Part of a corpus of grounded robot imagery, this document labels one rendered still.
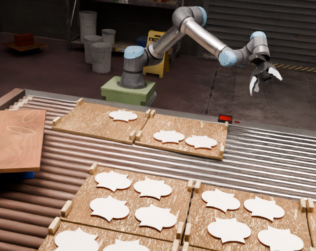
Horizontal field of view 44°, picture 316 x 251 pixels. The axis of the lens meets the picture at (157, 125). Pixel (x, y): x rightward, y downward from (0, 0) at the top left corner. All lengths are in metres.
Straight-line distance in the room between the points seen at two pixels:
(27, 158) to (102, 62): 4.14
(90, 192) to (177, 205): 0.32
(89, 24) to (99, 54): 1.11
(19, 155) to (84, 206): 0.32
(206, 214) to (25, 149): 0.72
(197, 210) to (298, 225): 0.35
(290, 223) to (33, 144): 1.00
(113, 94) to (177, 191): 1.01
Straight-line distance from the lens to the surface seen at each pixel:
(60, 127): 1.95
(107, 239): 1.30
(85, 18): 6.52
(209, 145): 1.84
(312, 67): 6.75
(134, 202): 1.44
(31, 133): 1.69
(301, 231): 1.47
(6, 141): 1.65
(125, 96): 2.34
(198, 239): 1.32
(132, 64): 2.37
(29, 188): 1.57
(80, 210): 1.41
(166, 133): 1.90
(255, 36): 2.02
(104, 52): 5.51
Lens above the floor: 1.81
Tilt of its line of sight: 26 degrees down
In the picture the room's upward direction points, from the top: 4 degrees clockwise
